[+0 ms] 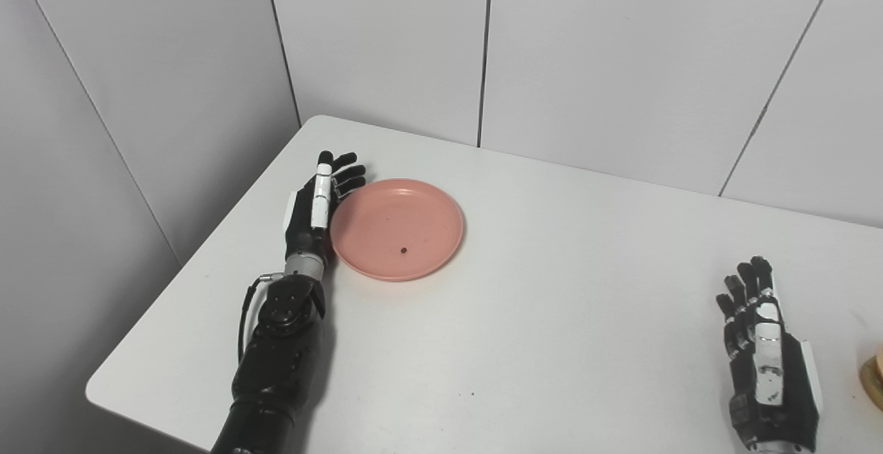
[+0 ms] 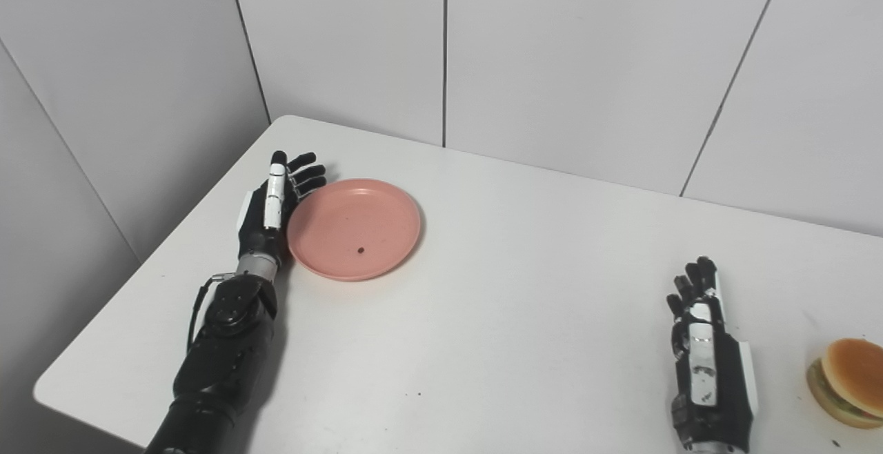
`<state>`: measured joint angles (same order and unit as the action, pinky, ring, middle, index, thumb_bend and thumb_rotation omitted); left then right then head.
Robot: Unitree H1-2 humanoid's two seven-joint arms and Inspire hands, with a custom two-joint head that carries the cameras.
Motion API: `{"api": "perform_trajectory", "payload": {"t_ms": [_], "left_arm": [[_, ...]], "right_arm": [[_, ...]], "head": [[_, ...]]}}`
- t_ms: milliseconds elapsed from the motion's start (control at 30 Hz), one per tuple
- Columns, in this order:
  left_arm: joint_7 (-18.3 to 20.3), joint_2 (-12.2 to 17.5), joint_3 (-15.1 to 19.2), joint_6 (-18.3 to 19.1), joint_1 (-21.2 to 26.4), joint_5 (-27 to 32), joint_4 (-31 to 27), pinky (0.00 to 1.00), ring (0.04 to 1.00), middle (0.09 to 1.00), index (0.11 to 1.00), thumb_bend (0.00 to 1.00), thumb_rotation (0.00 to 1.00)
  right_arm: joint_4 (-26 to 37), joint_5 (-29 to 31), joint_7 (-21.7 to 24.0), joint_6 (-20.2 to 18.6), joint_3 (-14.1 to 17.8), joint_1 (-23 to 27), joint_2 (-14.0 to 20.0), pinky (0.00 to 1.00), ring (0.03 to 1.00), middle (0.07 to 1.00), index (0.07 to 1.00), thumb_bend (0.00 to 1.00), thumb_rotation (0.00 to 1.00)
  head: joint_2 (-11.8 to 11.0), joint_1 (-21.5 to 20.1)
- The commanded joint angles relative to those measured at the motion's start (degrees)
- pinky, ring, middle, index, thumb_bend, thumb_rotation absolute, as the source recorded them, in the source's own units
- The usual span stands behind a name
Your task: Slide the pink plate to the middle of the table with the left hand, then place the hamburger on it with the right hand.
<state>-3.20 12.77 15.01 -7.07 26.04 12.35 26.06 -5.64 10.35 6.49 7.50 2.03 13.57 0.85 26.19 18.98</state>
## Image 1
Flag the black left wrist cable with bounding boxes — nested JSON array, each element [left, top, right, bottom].
[[237, 273, 285, 365]]

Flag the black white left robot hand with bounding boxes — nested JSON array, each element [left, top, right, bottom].
[[284, 151, 367, 265]]

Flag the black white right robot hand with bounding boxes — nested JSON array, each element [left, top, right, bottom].
[[715, 256, 824, 454]]

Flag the pink round plate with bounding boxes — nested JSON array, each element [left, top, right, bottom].
[[329, 178, 465, 282]]

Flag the toy hamburger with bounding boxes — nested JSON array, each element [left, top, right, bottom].
[[860, 347, 883, 412]]

